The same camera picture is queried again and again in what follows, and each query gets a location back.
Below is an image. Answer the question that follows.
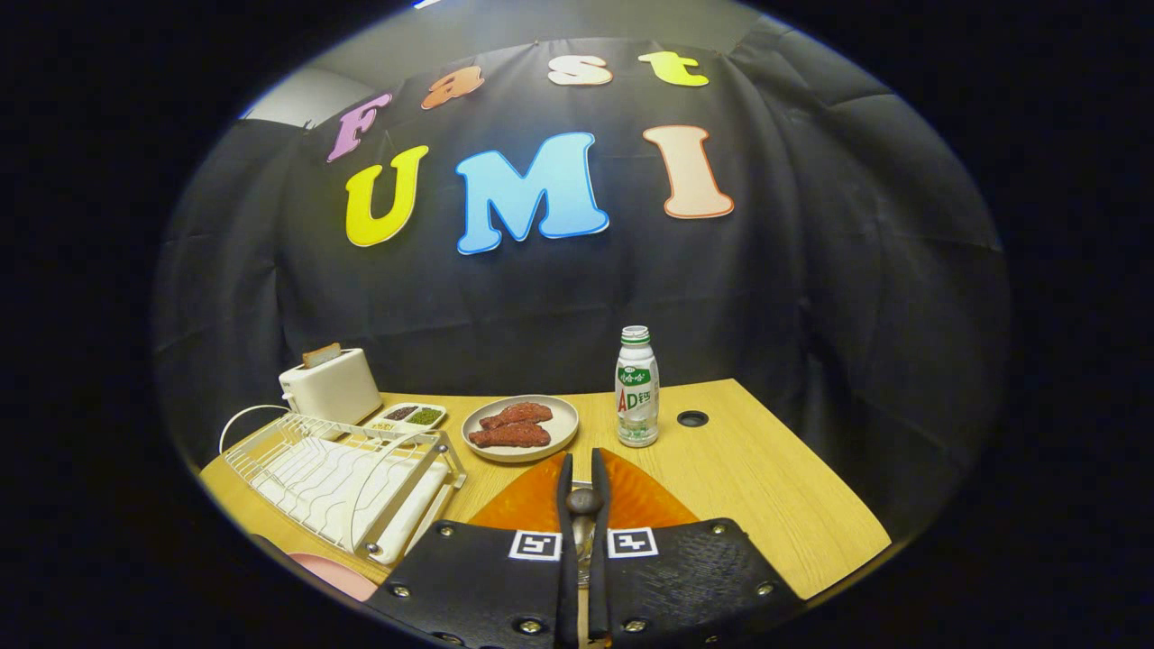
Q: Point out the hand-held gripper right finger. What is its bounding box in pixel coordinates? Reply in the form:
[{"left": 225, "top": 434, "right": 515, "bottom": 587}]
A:
[{"left": 588, "top": 448, "right": 803, "bottom": 649}]

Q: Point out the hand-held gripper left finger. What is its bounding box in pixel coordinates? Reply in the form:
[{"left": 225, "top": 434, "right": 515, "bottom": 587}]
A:
[{"left": 365, "top": 451, "right": 578, "bottom": 649}]

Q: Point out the wooden handled spoon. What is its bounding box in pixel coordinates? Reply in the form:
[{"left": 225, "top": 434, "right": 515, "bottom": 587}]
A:
[{"left": 565, "top": 487, "right": 604, "bottom": 591}]

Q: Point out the pink plate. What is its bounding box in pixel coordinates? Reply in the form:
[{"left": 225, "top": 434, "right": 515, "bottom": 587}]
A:
[{"left": 288, "top": 552, "right": 380, "bottom": 603}]

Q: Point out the white wire dish rack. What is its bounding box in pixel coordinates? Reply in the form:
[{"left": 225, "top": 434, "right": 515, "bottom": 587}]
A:
[{"left": 219, "top": 404, "right": 467, "bottom": 566}]

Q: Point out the beige round plate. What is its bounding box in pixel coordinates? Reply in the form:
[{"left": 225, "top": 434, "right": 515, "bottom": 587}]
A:
[{"left": 461, "top": 395, "right": 580, "bottom": 464}]

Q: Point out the red meat slice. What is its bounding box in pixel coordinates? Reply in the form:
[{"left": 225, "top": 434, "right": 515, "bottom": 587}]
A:
[
  {"left": 480, "top": 402, "right": 554, "bottom": 430},
  {"left": 468, "top": 422, "right": 552, "bottom": 449}
]

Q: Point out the white green milk bottle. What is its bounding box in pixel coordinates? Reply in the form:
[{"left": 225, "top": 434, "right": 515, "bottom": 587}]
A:
[{"left": 615, "top": 325, "right": 661, "bottom": 449}]

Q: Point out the white divided bean tray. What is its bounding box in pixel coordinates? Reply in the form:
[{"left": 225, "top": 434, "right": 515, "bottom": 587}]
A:
[{"left": 365, "top": 402, "right": 448, "bottom": 434}]

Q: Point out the white toaster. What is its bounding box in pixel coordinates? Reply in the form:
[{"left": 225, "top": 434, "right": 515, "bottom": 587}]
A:
[{"left": 279, "top": 348, "right": 383, "bottom": 426}]

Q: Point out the black backdrop cloth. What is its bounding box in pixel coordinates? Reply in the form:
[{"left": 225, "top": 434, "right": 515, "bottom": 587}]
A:
[{"left": 151, "top": 14, "right": 1012, "bottom": 542}]

